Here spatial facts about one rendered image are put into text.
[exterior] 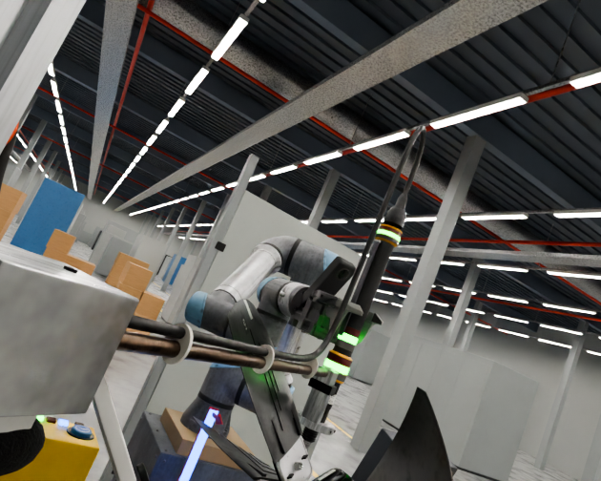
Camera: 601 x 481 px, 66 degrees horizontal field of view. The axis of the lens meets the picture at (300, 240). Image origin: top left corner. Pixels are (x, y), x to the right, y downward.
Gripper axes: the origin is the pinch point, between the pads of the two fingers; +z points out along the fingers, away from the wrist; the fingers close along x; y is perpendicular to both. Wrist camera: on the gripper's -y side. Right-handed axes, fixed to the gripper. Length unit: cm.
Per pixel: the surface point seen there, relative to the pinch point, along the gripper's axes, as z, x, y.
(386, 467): 20.9, 6.8, 17.5
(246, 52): -744, -144, -406
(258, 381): 3.0, 16.9, 15.8
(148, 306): -731, -178, 80
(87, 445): -34, 24, 43
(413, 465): 26.9, 10.0, 15.0
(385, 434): -40, -57, 26
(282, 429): 3.4, 10.0, 21.2
